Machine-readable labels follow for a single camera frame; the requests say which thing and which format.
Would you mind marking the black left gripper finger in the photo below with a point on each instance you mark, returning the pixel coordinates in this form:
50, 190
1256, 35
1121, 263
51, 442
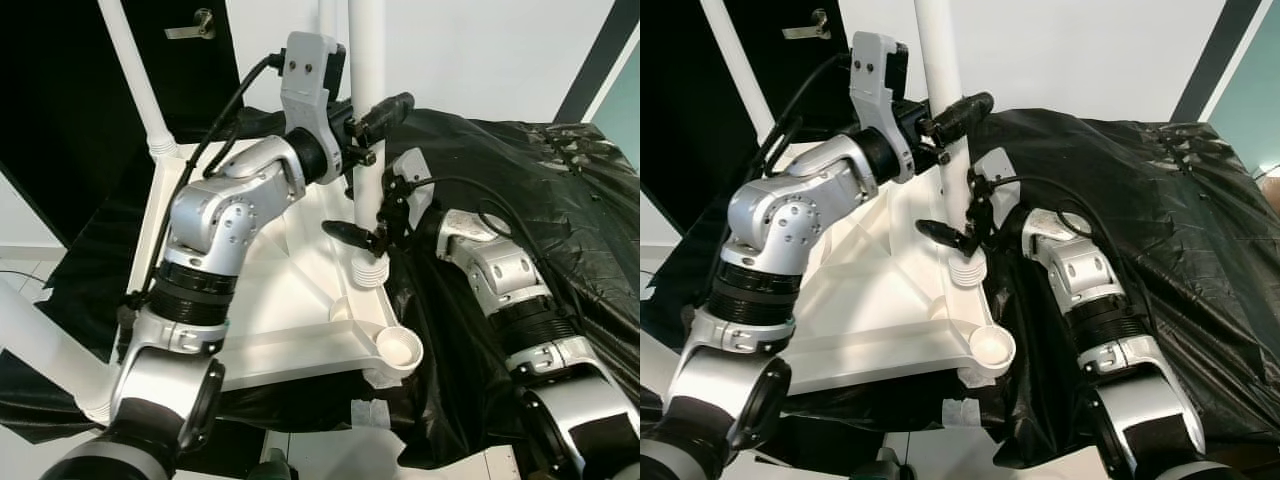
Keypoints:
962, 108
390, 106

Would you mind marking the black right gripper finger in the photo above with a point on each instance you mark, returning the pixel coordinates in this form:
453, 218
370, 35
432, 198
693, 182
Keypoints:
940, 234
350, 235

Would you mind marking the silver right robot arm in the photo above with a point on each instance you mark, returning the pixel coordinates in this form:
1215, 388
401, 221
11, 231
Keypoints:
1085, 270
500, 270

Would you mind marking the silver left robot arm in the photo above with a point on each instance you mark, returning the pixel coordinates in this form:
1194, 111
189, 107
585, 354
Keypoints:
215, 215
790, 215

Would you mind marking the small white tape strip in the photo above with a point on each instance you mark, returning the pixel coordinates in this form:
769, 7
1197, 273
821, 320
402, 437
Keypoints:
372, 412
967, 412

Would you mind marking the black plastic cover sheet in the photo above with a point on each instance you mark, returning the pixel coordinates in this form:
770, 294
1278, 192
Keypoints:
560, 300
1180, 300

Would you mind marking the teal glass partition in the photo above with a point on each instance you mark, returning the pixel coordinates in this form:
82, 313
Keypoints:
625, 100
1255, 100

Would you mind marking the black door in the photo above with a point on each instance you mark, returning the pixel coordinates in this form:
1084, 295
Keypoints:
680, 120
60, 120

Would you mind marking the brown wooden furniture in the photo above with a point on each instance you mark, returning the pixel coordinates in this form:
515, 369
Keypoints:
1270, 183

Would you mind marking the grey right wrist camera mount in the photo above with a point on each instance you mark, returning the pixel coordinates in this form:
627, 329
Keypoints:
415, 170
995, 172

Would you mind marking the black vertical frame post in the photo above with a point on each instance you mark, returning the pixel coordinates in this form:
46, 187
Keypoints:
1215, 55
600, 55

